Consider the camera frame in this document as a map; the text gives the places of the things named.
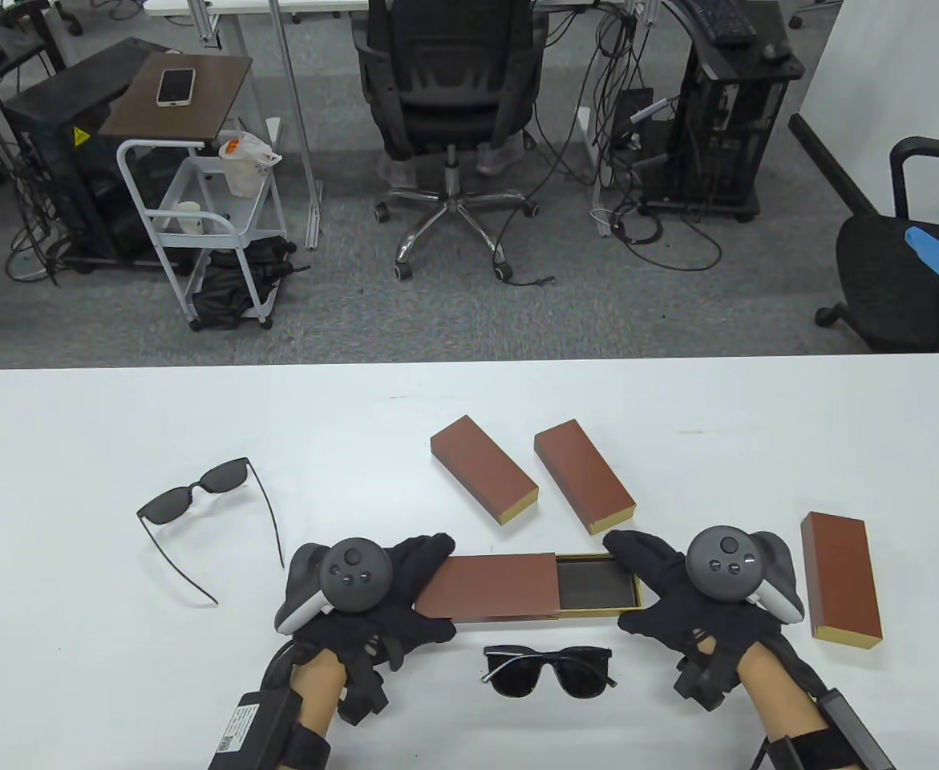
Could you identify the person's left hand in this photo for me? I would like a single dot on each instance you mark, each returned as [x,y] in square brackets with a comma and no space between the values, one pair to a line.
[429,561]

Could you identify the person's right hand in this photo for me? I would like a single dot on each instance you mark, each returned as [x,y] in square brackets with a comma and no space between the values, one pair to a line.
[661,609]

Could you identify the brown storage box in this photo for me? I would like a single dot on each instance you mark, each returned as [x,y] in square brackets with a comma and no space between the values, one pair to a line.
[477,465]
[842,573]
[581,473]
[493,585]

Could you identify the black sunglasses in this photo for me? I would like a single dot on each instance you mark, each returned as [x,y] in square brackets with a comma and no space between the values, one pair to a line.
[168,505]
[517,678]

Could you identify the person's left forearm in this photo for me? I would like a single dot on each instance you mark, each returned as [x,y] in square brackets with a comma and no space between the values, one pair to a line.
[321,690]

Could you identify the person's right forearm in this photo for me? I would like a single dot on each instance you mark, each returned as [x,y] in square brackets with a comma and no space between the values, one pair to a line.
[782,698]

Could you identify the grey hand controller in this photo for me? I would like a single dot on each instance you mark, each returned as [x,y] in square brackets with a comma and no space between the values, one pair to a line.
[726,561]
[353,573]

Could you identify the black wrist battery box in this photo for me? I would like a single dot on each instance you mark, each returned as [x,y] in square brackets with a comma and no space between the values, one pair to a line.
[252,730]
[854,730]

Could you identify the black bag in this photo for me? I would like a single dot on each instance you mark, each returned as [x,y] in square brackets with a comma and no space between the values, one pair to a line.
[224,293]

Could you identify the black fabric armchair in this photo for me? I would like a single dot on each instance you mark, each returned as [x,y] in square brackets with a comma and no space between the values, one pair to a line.
[886,273]

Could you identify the white paper cup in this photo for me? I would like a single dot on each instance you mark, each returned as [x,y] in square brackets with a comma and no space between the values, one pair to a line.
[188,218]

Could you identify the white rolling cart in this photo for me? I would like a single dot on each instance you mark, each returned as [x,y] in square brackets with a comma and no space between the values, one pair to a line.
[211,188]

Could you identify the white plastic bag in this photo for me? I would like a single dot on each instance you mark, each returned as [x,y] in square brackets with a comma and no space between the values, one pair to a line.
[240,172]

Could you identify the white desk leg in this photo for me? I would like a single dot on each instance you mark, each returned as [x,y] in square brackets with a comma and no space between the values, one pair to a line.
[587,132]

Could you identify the black computer tower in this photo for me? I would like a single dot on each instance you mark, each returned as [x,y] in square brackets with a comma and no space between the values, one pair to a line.
[718,144]

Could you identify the black mesh office chair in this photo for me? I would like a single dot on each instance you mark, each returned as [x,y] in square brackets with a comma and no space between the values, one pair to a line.
[453,80]

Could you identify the black power box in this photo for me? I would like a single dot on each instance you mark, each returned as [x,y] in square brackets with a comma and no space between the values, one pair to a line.
[633,108]

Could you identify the brown wooden board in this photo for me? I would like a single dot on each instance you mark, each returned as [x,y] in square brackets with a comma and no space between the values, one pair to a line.
[196,120]

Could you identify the white smartphone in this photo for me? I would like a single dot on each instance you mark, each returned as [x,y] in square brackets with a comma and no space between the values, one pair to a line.
[176,87]

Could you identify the black computer case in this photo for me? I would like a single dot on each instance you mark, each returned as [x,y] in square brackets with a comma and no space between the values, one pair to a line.
[60,168]

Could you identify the white board panel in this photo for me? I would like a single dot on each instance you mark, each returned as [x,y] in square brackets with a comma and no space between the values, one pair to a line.
[902,80]

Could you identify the white desk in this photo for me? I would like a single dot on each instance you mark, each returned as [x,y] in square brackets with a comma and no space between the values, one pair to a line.
[236,6]

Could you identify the black keyboard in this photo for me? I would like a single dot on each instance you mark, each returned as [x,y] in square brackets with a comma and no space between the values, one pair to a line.
[722,20]

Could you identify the black desk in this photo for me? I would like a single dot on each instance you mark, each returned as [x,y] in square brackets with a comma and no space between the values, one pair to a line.
[24,60]

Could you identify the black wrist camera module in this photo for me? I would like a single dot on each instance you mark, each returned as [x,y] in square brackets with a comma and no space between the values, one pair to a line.
[365,698]
[702,682]

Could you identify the aluminium frame post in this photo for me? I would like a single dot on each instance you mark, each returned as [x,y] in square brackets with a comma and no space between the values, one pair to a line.
[206,24]
[296,120]

